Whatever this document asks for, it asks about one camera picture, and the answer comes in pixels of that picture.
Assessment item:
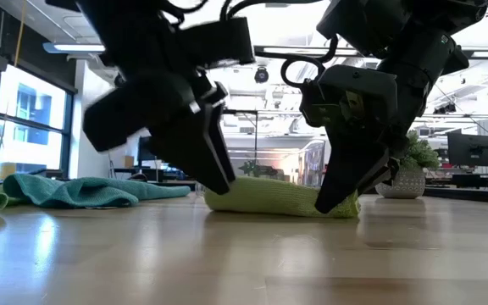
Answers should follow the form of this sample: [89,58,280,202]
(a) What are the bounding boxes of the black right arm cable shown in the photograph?
[280,36,341,88]

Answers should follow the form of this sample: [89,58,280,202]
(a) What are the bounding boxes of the yellow box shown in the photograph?
[0,163,18,181]

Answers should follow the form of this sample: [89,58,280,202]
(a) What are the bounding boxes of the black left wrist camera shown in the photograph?
[175,16,257,69]

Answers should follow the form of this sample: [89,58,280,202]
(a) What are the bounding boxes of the teal microfiber towel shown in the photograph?
[2,172,192,209]

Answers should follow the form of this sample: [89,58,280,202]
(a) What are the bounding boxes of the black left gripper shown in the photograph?
[82,71,236,196]

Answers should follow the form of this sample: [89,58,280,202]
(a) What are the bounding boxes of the clear plastic basket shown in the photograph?
[222,139,328,187]

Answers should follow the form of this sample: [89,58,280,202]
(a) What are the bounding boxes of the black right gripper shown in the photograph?
[301,80,423,214]

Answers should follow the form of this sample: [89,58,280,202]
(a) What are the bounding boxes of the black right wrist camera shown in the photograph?
[318,64,399,103]

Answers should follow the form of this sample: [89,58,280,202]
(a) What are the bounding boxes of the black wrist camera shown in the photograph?
[175,16,257,69]
[318,64,399,103]

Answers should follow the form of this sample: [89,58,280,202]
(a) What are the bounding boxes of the green potted plant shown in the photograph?
[374,130,441,200]

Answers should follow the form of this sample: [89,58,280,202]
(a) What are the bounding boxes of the ceiling light bar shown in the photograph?
[42,41,105,54]

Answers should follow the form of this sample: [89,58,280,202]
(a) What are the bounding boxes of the large black monitor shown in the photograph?
[446,133,488,168]

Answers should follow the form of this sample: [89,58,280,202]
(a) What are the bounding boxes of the lime green microfiber towel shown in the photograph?
[203,175,361,219]

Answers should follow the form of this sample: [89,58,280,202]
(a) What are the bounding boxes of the small black monitor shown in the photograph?
[137,135,160,162]

